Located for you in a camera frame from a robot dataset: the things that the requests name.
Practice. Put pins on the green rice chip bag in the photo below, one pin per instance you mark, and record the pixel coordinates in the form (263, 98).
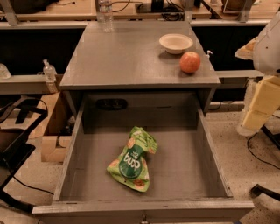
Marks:
(130, 168)

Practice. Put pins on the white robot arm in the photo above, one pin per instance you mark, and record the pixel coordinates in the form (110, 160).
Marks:
(264, 51)

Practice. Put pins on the open grey drawer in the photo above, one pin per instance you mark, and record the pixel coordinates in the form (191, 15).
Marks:
(187, 183)

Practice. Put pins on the small white pump bottle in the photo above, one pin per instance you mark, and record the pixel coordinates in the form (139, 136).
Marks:
(209, 54)

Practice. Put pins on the black stand base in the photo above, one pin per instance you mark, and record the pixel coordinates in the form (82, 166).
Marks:
(257, 190)

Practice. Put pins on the red apple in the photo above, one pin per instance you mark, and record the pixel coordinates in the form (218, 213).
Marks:
(189, 62)

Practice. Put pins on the white paper bowl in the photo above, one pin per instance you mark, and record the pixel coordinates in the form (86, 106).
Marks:
(175, 43)

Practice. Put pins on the grey wooden cabinet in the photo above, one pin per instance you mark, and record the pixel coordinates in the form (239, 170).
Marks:
(130, 57)

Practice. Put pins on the clear plastic water bottle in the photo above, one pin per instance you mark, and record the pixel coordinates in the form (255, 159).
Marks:
(106, 15)

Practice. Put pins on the brown cardboard box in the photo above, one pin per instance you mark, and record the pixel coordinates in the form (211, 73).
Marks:
(54, 142)

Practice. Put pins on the clear sanitizer pump bottle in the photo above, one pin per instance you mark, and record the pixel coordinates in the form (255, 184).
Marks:
(49, 71)

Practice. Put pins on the wooden background desk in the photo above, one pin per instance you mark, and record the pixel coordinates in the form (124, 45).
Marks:
(79, 10)

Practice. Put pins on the grey shelf rail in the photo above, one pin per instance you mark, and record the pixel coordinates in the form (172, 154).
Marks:
(28, 85)

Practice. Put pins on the black chair frame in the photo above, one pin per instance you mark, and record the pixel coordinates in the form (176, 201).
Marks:
(14, 149)

